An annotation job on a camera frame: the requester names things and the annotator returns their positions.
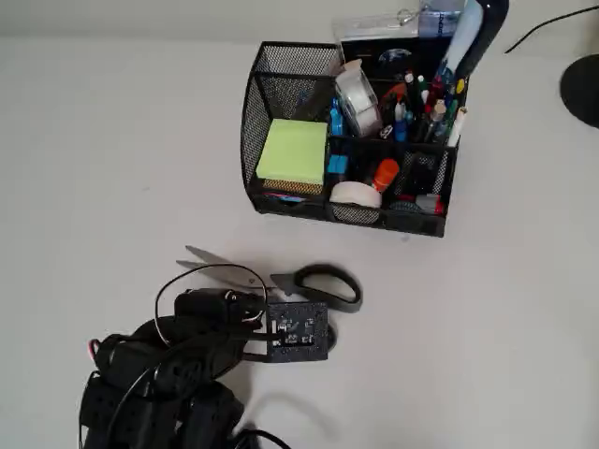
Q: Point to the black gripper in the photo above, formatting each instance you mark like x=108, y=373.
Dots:
x=209, y=304

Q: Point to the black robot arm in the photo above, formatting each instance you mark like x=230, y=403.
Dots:
x=140, y=374

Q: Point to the colourful sticky flags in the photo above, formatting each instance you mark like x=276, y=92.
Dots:
x=281, y=195

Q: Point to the green sticky note pad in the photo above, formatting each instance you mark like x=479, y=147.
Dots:
x=292, y=149

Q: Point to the white tape roll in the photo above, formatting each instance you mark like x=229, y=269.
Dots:
x=355, y=192

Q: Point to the blue clip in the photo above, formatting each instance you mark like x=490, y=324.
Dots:
x=337, y=163
x=336, y=119

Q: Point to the orange capped glue stick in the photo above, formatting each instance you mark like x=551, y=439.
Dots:
x=387, y=170

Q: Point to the red grey small tool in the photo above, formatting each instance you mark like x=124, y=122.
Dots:
x=428, y=203

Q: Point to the clear tape roll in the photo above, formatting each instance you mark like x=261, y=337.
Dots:
x=358, y=100

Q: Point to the black mesh desk organizer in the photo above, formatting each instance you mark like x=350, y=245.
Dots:
x=281, y=61

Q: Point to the blue white marker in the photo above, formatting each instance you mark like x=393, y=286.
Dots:
x=400, y=126

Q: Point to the black earth picture card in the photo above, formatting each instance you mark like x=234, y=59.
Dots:
x=374, y=58

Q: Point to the wooden tipped pencil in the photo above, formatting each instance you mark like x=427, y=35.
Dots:
x=440, y=111

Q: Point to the green capped marker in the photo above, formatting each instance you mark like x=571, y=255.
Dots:
x=421, y=91

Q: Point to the white pen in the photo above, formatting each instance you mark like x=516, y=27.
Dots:
x=456, y=126

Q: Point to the clear plastic ruler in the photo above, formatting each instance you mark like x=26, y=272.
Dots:
x=369, y=28

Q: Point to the black round base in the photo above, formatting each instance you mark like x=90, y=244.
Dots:
x=585, y=89

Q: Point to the black wrist camera board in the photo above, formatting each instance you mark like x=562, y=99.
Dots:
x=299, y=327

